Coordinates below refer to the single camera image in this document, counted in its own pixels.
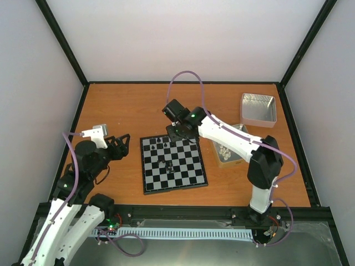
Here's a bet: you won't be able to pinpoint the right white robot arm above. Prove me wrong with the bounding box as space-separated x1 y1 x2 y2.
162 99 283 225

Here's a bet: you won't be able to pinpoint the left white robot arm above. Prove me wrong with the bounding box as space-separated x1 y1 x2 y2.
18 129 130 265

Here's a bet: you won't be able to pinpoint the black chess pieces cluster centre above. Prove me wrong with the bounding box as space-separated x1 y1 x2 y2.
158 160 174 173

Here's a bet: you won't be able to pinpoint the white chess pieces in tin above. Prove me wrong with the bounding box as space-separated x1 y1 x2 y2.
218 145 231 161

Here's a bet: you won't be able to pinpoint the open metal tin with pieces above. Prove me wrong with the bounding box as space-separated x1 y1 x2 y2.
210 141 245 168

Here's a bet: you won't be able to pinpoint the small circuit board with led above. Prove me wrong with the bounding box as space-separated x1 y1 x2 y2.
107 216 122 231

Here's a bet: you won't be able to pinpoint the black and silver chessboard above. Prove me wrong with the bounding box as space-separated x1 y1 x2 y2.
140 135 208 195

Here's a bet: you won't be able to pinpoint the pink-rimmed metal tin lid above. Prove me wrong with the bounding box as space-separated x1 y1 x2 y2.
240 93 277 128

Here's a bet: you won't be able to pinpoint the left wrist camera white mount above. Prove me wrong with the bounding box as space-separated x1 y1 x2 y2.
81 124 108 149

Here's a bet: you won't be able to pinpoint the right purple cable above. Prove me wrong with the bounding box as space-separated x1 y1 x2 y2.
167 70 298 247

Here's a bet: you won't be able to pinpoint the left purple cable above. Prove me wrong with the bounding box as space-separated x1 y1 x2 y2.
27 132 84 266

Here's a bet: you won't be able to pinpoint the light blue cable duct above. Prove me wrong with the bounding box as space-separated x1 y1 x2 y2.
107 227 253 242

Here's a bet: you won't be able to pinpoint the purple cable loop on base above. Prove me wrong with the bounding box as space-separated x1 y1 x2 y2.
94 226 145 257

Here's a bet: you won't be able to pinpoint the black frame rail front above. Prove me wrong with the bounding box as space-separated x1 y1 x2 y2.
38 203 331 222

